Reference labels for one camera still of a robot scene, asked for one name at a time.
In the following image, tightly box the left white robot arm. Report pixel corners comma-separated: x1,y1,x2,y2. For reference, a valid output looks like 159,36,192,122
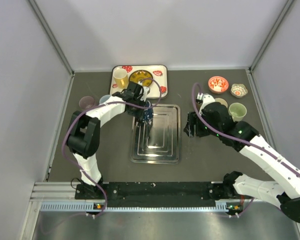
64,82,151,199

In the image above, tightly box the yellow patterned small plate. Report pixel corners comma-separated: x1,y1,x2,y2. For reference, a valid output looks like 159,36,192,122
128,69,153,87

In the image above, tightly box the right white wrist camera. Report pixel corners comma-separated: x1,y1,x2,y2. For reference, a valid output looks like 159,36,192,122
195,93,216,115

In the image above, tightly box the small flower-shaped bowl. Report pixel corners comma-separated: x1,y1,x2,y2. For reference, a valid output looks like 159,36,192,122
230,83,248,98

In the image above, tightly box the purple mug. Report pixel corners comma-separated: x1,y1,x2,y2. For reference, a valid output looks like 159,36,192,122
78,95,96,111

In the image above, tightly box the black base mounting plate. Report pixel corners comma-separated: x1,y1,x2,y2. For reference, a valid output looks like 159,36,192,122
74,182,243,208

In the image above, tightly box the grey slotted cable duct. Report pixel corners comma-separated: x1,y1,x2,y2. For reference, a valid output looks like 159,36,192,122
40,201,243,213

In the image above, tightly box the light green mug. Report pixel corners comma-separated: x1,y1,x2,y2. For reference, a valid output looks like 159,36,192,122
228,102,247,122

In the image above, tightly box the yellow mug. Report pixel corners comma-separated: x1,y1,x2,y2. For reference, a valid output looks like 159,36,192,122
112,68,129,89

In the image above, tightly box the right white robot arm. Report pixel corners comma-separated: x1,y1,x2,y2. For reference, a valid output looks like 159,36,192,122
184,101,300,223

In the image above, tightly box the strawberry pattern white tray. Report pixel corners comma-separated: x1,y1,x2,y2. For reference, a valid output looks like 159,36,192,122
109,64,168,99

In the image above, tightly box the silver metal tray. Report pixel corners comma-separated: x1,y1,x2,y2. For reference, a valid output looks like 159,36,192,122
131,104,181,165

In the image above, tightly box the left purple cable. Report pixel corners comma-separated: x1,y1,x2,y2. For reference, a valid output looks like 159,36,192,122
61,78,163,218

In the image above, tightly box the orange patterned bowl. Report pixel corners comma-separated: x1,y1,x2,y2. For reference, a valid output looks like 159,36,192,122
208,76,229,94

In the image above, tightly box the dark blue mug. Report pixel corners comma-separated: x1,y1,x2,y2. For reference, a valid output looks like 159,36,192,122
140,100,154,125

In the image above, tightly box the cream white mug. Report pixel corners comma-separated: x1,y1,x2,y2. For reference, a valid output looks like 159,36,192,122
214,98,228,108

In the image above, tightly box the light blue mug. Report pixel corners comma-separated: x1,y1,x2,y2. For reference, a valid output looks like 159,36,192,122
99,94,111,105

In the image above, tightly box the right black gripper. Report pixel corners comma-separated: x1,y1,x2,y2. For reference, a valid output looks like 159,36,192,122
183,110,222,138

